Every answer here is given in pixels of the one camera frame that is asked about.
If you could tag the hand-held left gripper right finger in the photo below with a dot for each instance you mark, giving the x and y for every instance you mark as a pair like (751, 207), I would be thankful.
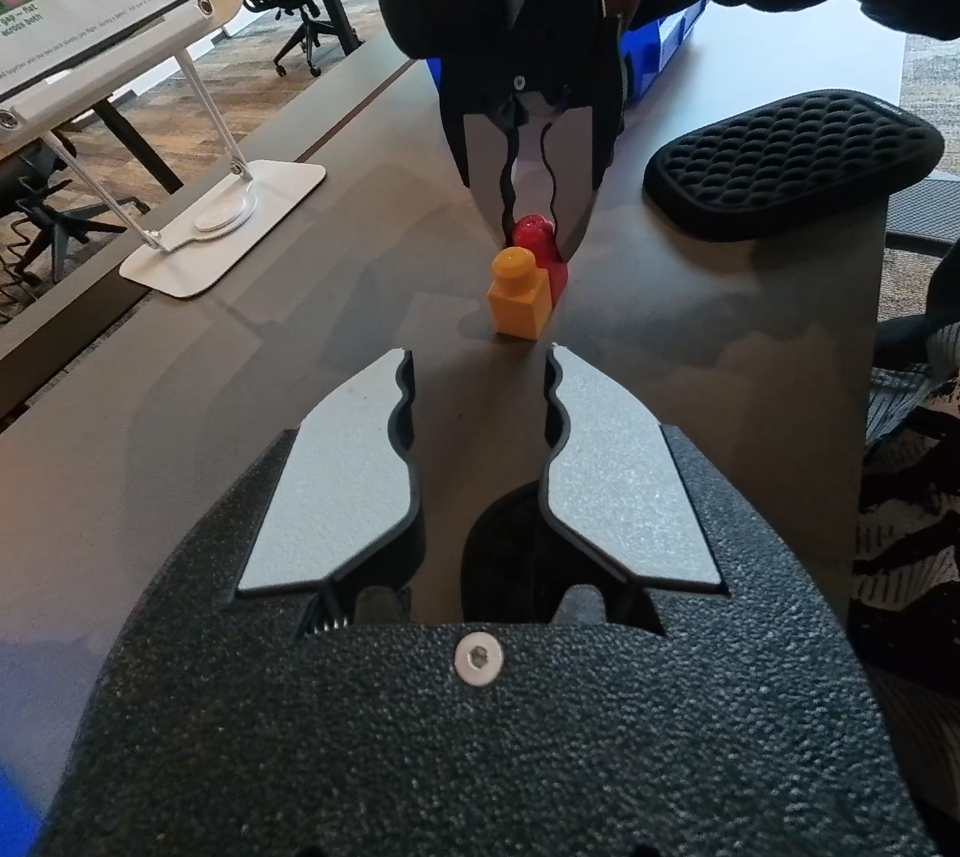
(630, 490)

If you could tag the person's printed top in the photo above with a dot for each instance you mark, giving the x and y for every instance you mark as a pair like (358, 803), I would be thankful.
(908, 497)

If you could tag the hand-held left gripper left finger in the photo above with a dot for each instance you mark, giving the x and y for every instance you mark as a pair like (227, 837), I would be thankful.
(323, 497)

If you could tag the blue plastic bin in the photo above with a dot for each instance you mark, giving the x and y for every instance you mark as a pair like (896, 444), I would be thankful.
(660, 47)

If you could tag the grey mesh chair seat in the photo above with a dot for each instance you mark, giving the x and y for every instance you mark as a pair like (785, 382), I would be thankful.
(923, 215)

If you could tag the blue plastic object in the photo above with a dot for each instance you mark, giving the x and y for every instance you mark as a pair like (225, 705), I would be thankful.
(12, 820)

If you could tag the orange mega block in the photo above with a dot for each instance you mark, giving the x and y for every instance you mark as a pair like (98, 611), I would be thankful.
(521, 305)

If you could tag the red mega block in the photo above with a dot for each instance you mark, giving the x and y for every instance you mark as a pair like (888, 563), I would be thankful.
(533, 235)

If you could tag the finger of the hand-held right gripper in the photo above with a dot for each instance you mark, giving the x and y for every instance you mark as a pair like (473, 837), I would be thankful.
(578, 175)
(488, 160)

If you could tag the black perforated rubber pad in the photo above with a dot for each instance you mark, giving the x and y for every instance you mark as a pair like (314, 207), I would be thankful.
(780, 160)
(503, 557)

